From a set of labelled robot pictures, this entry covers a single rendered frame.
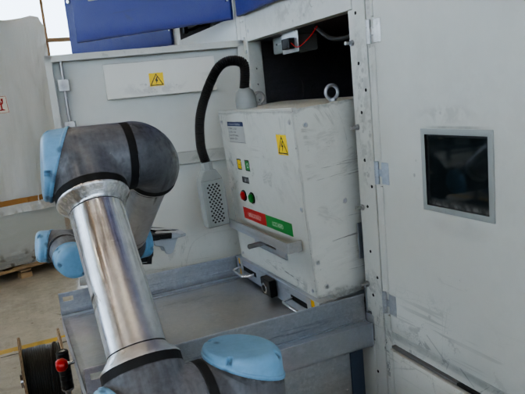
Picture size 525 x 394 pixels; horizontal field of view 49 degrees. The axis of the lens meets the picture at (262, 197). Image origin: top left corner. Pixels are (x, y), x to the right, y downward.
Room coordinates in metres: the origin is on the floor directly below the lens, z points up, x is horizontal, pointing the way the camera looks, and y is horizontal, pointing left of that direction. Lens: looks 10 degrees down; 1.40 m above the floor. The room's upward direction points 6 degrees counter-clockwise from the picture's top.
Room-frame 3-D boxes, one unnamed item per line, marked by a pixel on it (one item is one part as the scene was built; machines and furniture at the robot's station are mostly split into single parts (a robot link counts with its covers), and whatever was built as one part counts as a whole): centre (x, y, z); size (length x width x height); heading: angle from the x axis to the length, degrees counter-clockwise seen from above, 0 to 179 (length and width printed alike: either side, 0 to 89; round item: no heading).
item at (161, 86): (1.89, 0.32, 1.21); 0.63 x 0.07 x 0.74; 99
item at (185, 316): (1.47, 0.19, 0.80); 0.68 x 0.62 x 0.06; 114
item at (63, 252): (1.24, 0.42, 1.09); 0.11 x 0.11 x 0.08; 28
